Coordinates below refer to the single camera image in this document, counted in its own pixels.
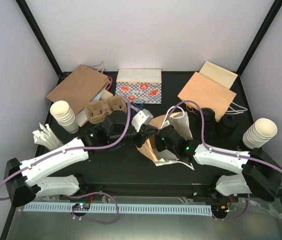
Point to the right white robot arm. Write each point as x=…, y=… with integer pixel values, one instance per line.
x=254, y=172

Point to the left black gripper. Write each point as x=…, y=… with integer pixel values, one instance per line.
x=146, y=131

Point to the stack of pulp cup carriers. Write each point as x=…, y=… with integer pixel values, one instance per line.
x=96, y=111

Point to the orange flat bag right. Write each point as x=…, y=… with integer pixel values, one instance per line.
x=207, y=94

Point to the right stack of paper cups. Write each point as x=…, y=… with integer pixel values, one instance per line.
x=259, y=133

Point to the right black frame post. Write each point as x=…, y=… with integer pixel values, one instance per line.
x=264, y=27

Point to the brown flat paper bag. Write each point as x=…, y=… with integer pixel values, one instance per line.
x=79, y=88

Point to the black frame post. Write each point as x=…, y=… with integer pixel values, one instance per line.
x=27, y=13
x=264, y=27

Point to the stack of paper cups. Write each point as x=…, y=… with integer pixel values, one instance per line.
x=64, y=115
x=259, y=133

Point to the left black frame post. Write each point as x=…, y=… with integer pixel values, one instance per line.
x=27, y=13

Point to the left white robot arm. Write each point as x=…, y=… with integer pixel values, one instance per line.
x=30, y=179

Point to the orange kraft paper bag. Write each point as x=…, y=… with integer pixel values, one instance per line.
x=180, y=121

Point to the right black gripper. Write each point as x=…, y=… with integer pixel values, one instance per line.
x=160, y=147

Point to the blue slotted cable duct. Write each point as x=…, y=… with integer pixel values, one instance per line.
x=111, y=208

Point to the black lid stack left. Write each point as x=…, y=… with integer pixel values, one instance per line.
x=209, y=119

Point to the left stack of paper cups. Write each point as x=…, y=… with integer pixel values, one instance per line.
x=64, y=115

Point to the tan flat paper bag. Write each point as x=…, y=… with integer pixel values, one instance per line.
x=218, y=74

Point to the bundle of wrapped straws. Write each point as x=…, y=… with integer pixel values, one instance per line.
x=46, y=137

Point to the black lid stack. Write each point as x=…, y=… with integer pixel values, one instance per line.
x=209, y=119
x=227, y=125

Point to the checkered printed paper bag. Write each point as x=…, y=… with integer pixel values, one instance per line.
x=140, y=85

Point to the black lid stack right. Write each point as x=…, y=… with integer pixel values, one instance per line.
x=227, y=125

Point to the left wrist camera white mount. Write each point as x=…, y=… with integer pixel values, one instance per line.
x=143, y=117

